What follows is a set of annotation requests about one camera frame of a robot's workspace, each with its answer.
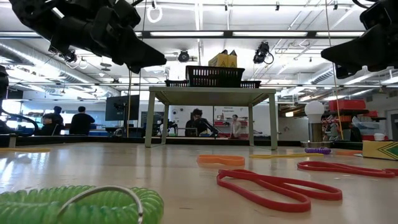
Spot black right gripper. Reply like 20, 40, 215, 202
321, 23, 398, 80

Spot green spiral wrist coil keychain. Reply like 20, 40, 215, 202
0, 184, 165, 224

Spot black monitor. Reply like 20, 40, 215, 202
104, 95, 141, 122

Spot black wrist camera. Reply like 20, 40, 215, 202
93, 0, 141, 30
359, 1, 398, 30

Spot purple spiral wrist coil keychain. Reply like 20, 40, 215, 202
303, 146, 333, 156

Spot black overhead light bar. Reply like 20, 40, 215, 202
0, 30, 366, 40

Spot white hanging cable loop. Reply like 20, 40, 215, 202
146, 5, 164, 24

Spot black ceiling camera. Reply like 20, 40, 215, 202
253, 41, 275, 65
63, 49, 78, 63
177, 49, 190, 63

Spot orange rubber band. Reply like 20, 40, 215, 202
334, 149, 363, 156
196, 154, 246, 167

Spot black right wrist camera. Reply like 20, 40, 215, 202
359, 1, 398, 30

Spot white bulb lamp metal base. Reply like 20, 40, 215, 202
300, 100, 334, 149

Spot red rubber band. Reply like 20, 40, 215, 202
297, 161, 398, 179
216, 168, 343, 214

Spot person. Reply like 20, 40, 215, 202
52, 105, 65, 125
68, 106, 96, 136
185, 108, 218, 138
229, 114, 243, 139
39, 113, 63, 137

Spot yellow rubber band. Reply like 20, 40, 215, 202
248, 152, 326, 159

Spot black plastic mesh basket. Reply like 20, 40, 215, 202
164, 79, 190, 88
239, 80, 262, 89
185, 65, 246, 88

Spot red storage bin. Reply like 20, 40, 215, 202
328, 99, 367, 113

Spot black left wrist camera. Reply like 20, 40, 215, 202
93, 0, 141, 30

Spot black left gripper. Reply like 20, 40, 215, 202
48, 6, 167, 75

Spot yellow blue green Crayola box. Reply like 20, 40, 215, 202
362, 140, 398, 161

